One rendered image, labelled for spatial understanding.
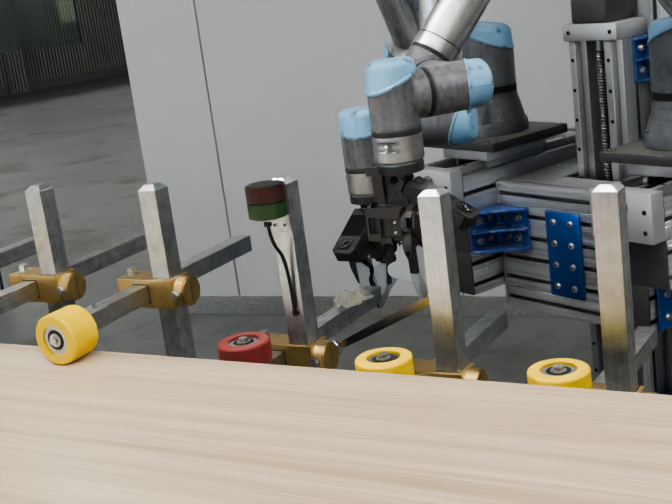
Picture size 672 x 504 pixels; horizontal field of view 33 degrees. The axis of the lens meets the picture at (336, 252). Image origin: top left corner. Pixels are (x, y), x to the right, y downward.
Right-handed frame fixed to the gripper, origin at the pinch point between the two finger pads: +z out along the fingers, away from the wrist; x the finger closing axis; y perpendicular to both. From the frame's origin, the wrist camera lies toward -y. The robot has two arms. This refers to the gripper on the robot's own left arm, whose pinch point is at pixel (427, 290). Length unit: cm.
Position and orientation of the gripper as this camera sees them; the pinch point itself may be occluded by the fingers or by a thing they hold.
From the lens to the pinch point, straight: 176.5
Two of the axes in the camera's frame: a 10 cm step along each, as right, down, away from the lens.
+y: -8.7, -0.2, 5.0
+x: -4.8, 2.8, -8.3
